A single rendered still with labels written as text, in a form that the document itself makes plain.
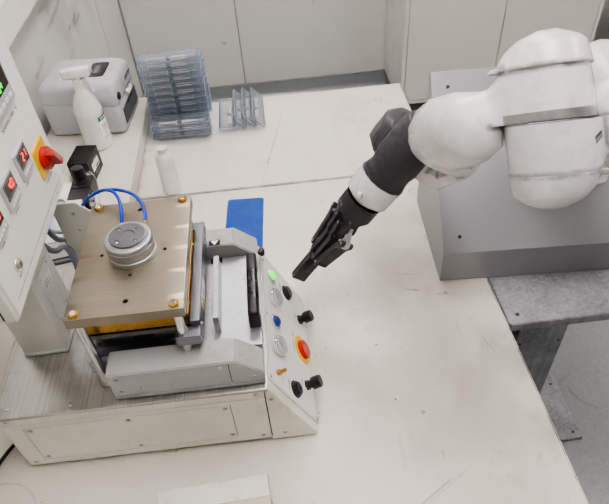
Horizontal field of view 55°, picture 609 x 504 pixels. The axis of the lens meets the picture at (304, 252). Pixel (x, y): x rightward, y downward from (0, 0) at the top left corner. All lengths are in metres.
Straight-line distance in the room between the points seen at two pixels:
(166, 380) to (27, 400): 0.25
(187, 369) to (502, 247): 0.75
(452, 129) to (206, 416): 0.63
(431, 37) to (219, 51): 1.17
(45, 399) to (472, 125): 0.80
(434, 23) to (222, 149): 1.60
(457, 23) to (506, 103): 2.41
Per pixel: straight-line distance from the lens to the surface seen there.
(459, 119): 0.79
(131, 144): 1.88
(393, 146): 1.02
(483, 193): 1.37
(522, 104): 0.77
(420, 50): 3.19
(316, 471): 1.13
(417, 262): 1.44
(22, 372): 1.16
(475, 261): 1.38
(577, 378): 2.27
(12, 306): 0.90
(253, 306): 1.01
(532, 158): 0.77
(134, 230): 0.99
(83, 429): 1.13
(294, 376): 1.13
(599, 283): 1.50
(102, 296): 0.96
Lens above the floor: 1.77
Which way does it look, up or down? 44 degrees down
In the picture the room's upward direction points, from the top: 5 degrees counter-clockwise
